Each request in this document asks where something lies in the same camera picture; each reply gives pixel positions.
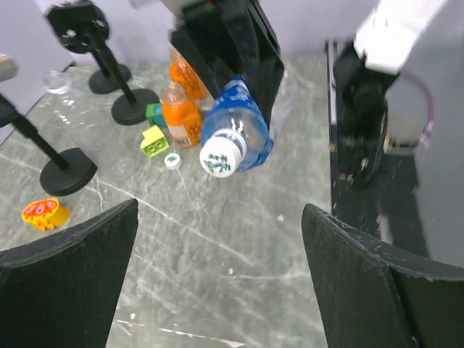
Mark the black clamp stand rear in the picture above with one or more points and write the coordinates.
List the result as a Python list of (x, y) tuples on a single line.
[(104, 82)]

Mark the clear bottle green-print white cap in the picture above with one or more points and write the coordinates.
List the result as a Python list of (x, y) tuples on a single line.
[(89, 126)]

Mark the silver head microphone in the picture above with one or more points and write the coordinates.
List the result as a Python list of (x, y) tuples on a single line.
[(8, 68)]

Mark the lime green toy brick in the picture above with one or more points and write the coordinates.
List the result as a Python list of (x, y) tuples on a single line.
[(154, 142)]

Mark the orange juice bottle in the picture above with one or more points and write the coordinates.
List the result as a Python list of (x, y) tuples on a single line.
[(182, 115)]

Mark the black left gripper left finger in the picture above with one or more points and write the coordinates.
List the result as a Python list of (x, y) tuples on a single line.
[(62, 290)]

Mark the black clamp stand front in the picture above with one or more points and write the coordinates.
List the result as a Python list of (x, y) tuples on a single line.
[(80, 27)]

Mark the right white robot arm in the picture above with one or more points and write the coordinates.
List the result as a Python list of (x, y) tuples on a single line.
[(370, 293)]

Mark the colourful toy brick stack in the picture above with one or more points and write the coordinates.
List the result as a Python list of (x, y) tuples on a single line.
[(154, 115)]

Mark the blue label clear bottle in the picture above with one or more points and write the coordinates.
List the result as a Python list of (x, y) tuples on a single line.
[(235, 136)]

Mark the yellow orange toy block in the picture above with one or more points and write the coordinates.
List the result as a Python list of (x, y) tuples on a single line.
[(46, 214)]

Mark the orange bottle red cap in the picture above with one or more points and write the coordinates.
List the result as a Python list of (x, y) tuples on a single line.
[(183, 73)]

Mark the black microphone stand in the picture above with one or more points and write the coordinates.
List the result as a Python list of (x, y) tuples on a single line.
[(66, 172)]

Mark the black clamp stand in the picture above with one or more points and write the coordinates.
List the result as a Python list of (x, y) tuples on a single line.
[(80, 27), (104, 82)]

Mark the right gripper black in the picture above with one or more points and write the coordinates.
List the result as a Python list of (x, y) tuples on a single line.
[(211, 35)]

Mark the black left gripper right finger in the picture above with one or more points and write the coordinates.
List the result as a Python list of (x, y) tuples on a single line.
[(374, 294)]

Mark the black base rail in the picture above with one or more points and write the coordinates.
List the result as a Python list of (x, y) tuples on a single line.
[(373, 203)]

